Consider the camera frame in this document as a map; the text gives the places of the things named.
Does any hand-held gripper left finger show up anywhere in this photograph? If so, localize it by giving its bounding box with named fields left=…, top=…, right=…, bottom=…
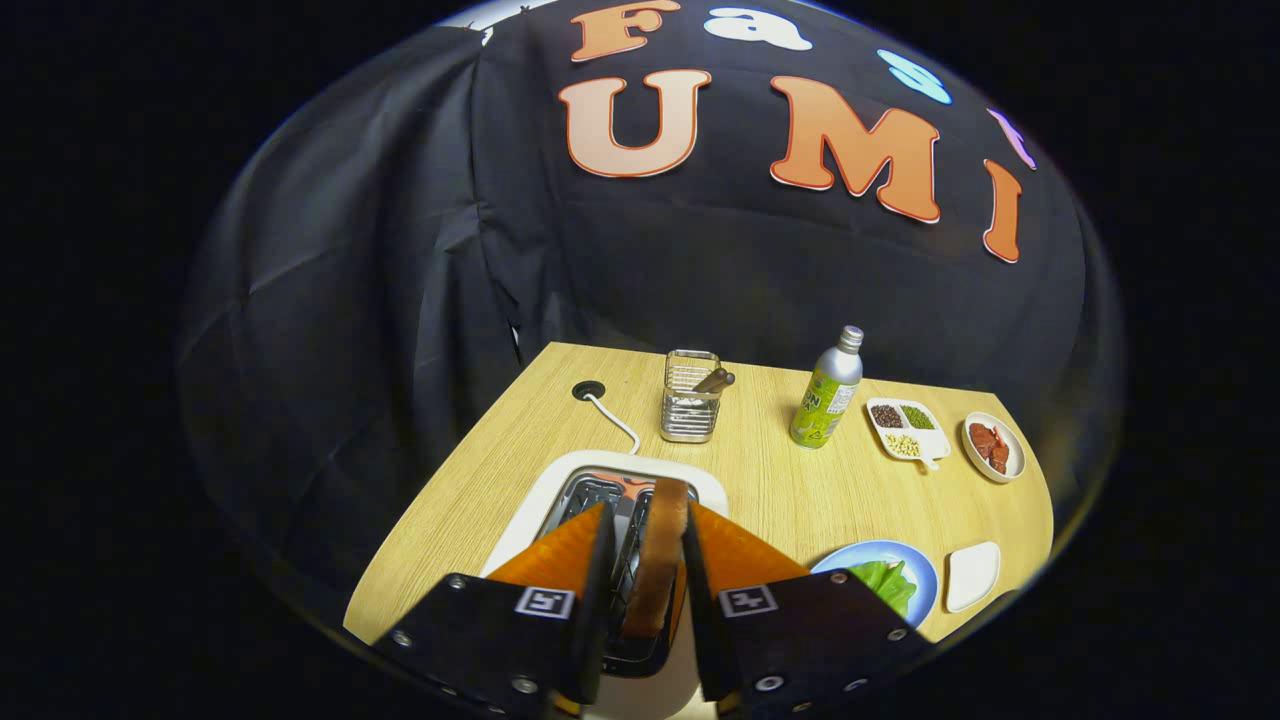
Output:
left=372, top=500, right=616, bottom=720

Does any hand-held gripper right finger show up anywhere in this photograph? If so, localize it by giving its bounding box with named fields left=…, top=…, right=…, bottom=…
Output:
left=682, top=502, right=936, bottom=720

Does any green lettuce leaf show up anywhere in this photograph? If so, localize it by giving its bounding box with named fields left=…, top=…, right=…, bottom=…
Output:
left=848, top=560, right=918, bottom=619

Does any toasted bread slice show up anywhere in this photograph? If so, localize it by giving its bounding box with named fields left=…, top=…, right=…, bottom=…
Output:
left=622, top=477, right=691, bottom=641

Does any white toaster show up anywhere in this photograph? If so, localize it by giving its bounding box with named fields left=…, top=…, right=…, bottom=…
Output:
left=480, top=450, right=731, bottom=720

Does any blue plate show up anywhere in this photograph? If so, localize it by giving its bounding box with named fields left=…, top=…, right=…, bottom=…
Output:
left=810, top=540, right=940, bottom=629

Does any square white plate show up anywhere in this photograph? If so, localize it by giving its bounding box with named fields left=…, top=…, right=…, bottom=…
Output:
left=945, top=541, right=1002, bottom=614

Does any white divided dish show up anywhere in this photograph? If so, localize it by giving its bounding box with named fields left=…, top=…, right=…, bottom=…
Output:
left=866, top=397, right=952, bottom=472

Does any green label metal bottle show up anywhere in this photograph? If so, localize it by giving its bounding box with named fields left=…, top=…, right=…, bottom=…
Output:
left=789, top=325, right=865, bottom=450

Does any round white plate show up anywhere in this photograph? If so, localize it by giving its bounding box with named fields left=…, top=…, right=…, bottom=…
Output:
left=961, top=411, right=1027, bottom=485

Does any white toaster cable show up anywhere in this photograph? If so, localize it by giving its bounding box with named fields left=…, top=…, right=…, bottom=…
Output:
left=583, top=392, right=642, bottom=456

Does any metal wire basket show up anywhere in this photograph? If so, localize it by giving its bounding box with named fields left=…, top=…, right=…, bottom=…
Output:
left=660, top=349, right=723, bottom=444

